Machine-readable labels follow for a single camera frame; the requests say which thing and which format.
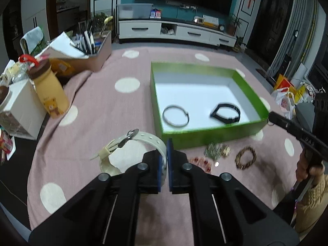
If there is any small potted plant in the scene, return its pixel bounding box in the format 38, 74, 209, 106
233, 36, 247, 53

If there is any black wristband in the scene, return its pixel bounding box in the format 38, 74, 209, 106
210, 102, 241, 125

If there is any tall potted plant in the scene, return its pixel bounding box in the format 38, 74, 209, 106
228, 14, 243, 36

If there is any white cardboard box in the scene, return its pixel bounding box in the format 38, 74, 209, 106
0, 78, 48, 141

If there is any green cardboard box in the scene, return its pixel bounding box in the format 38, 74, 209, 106
150, 61, 269, 150

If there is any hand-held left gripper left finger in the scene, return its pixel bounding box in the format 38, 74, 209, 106
28, 150, 167, 246

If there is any silver chain necklace jade pendant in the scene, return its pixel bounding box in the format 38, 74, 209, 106
204, 142, 222, 160

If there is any gold bracelet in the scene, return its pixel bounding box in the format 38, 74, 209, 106
219, 143, 232, 159

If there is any person's right forearm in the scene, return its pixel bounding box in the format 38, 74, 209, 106
293, 168, 328, 240

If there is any green and white towel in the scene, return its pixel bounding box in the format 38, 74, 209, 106
20, 26, 46, 54

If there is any white plastic bag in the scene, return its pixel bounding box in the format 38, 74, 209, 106
272, 87, 296, 120

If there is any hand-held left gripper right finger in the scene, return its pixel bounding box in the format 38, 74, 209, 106
166, 138, 300, 246

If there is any grey striped curtain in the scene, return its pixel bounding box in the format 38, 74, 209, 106
269, 0, 318, 77

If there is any yellow bear bottle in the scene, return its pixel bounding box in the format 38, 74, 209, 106
19, 54, 69, 120

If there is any pink organizer box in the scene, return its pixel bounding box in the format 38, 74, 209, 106
49, 30, 112, 73

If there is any pink polka dot tablecloth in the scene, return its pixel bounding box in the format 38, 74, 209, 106
27, 47, 308, 231

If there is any red bead bracelet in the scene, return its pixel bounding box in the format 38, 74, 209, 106
188, 156, 213, 174

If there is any white television cabinet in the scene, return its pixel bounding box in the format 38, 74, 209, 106
118, 18, 237, 48

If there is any brown bead bracelet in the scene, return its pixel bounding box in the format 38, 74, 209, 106
235, 146, 257, 170

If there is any yellow paper bag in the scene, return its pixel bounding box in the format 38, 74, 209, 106
275, 74, 298, 93

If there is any silver bangle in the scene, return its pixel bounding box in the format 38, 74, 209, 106
163, 104, 190, 127

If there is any bushy green plant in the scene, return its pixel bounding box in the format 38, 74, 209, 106
90, 13, 114, 34

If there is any clear plastic storage box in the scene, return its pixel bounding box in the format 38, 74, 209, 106
117, 3, 153, 20

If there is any person's right hand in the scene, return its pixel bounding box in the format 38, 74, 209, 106
295, 155, 325, 183

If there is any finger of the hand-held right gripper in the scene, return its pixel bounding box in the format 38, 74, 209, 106
268, 111, 303, 139

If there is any orange snack bag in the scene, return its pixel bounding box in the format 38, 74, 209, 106
50, 58, 75, 78

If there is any white wristwatch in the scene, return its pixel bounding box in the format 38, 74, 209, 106
90, 129, 168, 178

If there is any yellow desk calendar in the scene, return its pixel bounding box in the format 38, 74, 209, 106
202, 15, 219, 28

